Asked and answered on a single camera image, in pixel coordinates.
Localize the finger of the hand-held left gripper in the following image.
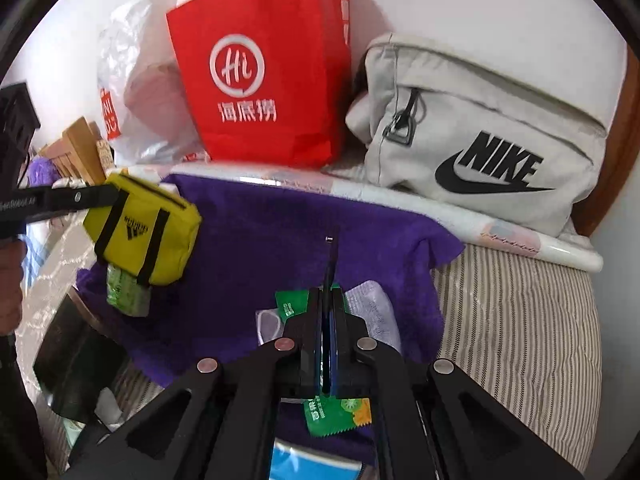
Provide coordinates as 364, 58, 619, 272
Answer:
29, 182, 119, 222

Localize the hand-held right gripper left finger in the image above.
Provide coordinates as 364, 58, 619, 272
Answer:
65, 237, 331, 480

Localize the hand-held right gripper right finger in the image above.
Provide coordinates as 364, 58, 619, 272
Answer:
327, 232, 586, 480

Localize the green snack packet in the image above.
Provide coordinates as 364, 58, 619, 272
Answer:
275, 290, 372, 437

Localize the green wet wipe packet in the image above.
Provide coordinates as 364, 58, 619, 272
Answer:
106, 265, 152, 318

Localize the yellow zip pouch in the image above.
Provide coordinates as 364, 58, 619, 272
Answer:
82, 170, 202, 287

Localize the person's left hand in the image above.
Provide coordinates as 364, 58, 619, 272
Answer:
0, 240, 24, 335

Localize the purple plush cloth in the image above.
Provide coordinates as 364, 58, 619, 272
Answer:
27, 157, 56, 186

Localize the wooden headboard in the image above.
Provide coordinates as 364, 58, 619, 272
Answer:
37, 116, 113, 186

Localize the clear plastic packet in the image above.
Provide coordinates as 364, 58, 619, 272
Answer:
256, 308, 288, 347

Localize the grey patterned cloth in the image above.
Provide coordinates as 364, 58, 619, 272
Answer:
20, 220, 108, 341

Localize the frosted plastic packet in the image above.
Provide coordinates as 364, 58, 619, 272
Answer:
345, 280, 402, 356

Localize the blue tissue pack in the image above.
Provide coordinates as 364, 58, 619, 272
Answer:
272, 440, 376, 480

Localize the striped quilted cover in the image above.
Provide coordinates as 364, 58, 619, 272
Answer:
100, 245, 606, 466

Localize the white foam block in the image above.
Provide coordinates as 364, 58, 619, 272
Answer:
95, 387, 128, 428

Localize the white plastic shopping bag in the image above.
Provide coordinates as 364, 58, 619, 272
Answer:
96, 0, 211, 165

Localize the purple towel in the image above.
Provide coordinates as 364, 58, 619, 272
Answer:
75, 172, 466, 466

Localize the dark tin box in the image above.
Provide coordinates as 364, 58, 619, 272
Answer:
32, 305, 131, 423

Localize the white patterned paper roll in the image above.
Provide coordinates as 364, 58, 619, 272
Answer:
165, 165, 605, 272

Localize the red paper bag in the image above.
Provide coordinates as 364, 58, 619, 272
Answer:
166, 0, 352, 170

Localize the grey fabric bag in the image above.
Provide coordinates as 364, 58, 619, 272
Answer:
345, 32, 612, 237

